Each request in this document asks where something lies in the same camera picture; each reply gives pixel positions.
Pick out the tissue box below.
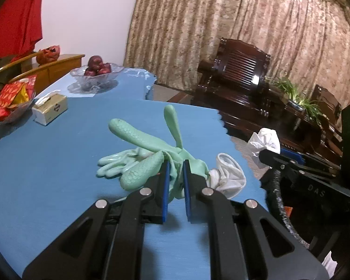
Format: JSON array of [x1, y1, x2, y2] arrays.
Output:
[[32, 90, 68, 126]]

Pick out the glass fruit bowl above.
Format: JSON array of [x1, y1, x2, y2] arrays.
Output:
[[67, 63, 124, 94]]

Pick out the white tissue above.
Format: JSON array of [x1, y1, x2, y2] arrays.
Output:
[[246, 128, 281, 169]]

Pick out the green rubber glove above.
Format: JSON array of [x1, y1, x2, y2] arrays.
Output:
[[97, 147, 154, 179], [108, 104, 247, 202]]

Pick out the black trash bin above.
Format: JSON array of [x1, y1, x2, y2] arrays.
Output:
[[260, 169, 310, 249]]

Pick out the dark wooden armchair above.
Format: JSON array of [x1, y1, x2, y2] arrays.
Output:
[[310, 84, 342, 128], [192, 37, 272, 117]]

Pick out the patterned beige curtain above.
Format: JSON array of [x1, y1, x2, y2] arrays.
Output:
[[124, 0, 350, 105]]

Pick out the red ornament on sideboard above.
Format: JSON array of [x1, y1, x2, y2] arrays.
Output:
[[36, 45, 60, 65]]

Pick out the red apples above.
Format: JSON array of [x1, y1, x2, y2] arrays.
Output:
[[84, 56, 111, 77]]

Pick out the red snack packets dish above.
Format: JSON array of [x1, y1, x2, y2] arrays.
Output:
[[0, 75, 37, 125]]

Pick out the dark wooden side table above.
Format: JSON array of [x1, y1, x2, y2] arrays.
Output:
[[219, 95, 342, 164]]

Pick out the green potted plant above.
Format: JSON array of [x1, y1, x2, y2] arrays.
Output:
[[274, 77, 322, 125]]

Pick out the red cloth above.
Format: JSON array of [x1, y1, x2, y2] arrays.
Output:
[[0, 0, 43, 59]]

